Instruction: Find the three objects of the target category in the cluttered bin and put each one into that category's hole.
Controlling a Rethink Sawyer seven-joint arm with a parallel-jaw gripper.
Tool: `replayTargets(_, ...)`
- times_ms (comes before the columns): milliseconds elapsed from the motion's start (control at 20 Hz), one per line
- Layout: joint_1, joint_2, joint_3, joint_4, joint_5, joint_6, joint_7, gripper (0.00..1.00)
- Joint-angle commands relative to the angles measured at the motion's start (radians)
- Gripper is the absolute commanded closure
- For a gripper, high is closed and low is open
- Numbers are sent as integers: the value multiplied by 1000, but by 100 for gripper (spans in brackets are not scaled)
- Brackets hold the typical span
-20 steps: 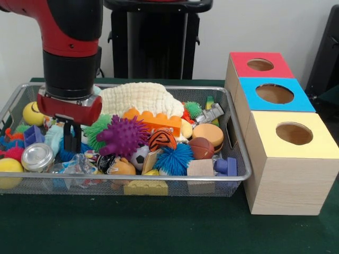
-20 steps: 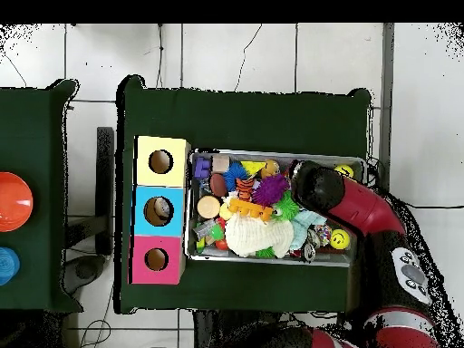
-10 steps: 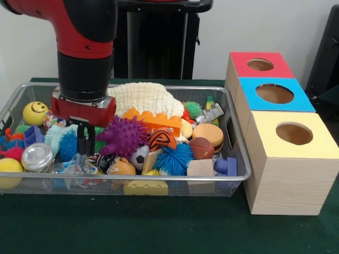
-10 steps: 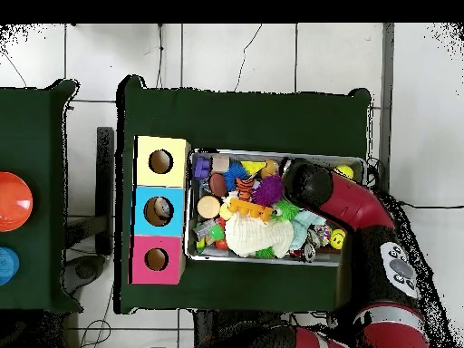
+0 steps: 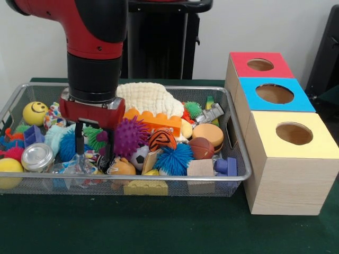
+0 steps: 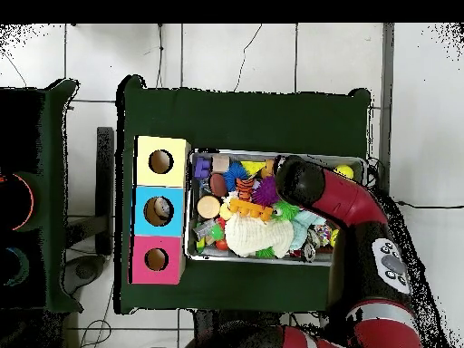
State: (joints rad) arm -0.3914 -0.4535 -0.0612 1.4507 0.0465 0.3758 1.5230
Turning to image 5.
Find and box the black chair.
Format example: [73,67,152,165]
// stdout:
[306,4,339,106]

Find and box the shallow clear mesh bin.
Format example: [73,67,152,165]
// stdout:
[0,82,253,197]

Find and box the cream knitted cloth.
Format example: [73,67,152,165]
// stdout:
[117,82,186,118]

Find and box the wooden box with three holes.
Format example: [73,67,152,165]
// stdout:
[225,51,339,216]

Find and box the blue spiky ball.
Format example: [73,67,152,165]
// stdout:
[154,143,195,176]

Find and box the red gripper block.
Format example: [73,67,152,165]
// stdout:
[59,87,127,164]

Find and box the yellow smiley face ball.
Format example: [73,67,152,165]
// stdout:
[22,101,49,126]

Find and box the toy hamburger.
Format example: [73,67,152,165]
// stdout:
[191,123,225,154]

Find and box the silver metal can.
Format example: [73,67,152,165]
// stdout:
[21,143,55,173]

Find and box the orange toy building block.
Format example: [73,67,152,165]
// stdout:
[123,107,182,137]

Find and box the purple spiky ball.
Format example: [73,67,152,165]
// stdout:
[96,116,150,158]

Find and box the plain yellow ball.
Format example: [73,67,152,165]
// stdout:
[0,157,24,190]

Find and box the dark green table cloth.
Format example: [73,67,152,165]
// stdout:
[0,78,339,254]

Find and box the purple toy block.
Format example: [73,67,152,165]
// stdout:
[214,157,238,177]

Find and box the clear plastic packet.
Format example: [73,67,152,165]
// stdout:
[53,152,105,176]

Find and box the green spiky ball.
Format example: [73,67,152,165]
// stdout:
[84,126,109,151]

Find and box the small brown basketball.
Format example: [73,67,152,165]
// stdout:
[188,137,215,160]

